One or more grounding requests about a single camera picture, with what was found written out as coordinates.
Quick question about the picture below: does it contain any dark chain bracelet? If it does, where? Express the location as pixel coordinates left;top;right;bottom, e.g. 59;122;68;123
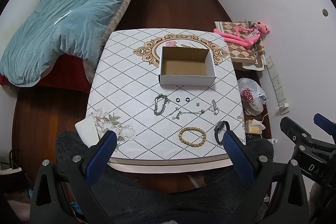
153;93;172;117

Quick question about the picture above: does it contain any teal duvet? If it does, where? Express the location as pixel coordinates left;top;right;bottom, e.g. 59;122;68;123
0;0;152;87

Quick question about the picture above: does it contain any small yellow box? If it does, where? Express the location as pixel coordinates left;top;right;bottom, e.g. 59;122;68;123
245;119;266;135

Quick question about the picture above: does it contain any checkered folded mat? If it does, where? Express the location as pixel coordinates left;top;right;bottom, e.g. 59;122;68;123
215;20;266;71

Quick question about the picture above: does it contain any white paper sheet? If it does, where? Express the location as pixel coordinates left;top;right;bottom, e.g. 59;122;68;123
75;116;99;147

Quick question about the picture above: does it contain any white wall power strip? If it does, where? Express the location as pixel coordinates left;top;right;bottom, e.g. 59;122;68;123
265;56;289;115

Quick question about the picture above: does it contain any pink panther plush toy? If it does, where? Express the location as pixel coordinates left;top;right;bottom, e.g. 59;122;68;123
214;20;270;49

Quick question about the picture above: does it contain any white plastic bag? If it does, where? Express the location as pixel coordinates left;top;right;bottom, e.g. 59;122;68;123
238;78;266;116

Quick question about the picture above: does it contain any black wristband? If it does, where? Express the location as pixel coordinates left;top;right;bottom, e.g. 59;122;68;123
214;121;230;145

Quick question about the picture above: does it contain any wooden bead bracelet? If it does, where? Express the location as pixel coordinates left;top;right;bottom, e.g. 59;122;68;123
178;126;207;148

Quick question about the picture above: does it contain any bed with patterned mattress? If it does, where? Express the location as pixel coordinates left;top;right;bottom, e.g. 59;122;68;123
0;0;156;88

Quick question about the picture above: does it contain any dark fuzzy cushion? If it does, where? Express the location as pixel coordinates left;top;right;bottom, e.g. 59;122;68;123
55;130;275;224

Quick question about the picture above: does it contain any white cardboard box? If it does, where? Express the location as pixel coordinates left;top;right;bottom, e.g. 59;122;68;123
158;47;216;87

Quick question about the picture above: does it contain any patterned white tablecloth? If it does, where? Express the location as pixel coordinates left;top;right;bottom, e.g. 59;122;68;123
87;28;245;161

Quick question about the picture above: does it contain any silver charm necklace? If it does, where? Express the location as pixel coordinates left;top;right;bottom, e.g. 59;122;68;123
171;107;208;121

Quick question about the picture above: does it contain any silver chain bracelet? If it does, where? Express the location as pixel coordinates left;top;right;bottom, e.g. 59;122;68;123
209;99;220;116

